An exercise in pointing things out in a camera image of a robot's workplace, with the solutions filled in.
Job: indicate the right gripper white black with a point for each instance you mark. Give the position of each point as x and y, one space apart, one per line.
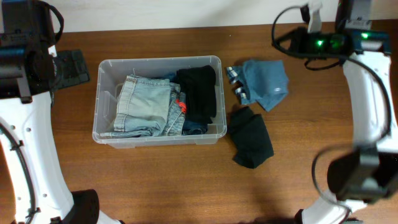
294 39

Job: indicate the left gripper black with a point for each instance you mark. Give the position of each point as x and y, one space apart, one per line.
75 71

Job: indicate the blue grey garment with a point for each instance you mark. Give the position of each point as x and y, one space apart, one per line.
259 81

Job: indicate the light blue jeans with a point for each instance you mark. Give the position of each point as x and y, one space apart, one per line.
148 108

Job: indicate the black garment with red trim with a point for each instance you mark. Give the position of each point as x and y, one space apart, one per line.
199 86

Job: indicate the dark blue jeans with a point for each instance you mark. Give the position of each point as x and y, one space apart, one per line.
194 127

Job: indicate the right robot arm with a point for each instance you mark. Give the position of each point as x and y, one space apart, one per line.
368 171

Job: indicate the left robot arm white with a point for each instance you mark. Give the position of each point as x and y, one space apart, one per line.
31 71

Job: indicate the clear plastic storage bin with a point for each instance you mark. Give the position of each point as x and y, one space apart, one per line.
111 76

